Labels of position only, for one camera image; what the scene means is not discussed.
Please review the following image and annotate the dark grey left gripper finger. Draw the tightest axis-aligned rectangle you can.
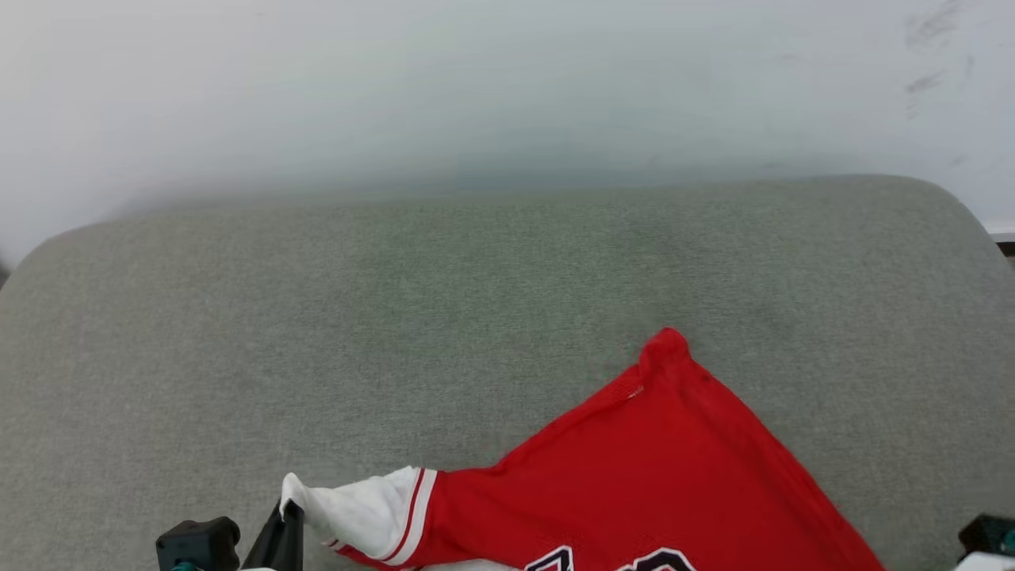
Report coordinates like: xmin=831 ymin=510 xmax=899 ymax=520
xmin=242 ymin=500 xmax=305 ymax=571

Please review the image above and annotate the red basketball jersey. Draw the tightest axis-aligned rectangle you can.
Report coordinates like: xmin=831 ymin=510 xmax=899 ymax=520
xmin=279 ymin=328 xmax=887 ymax=571

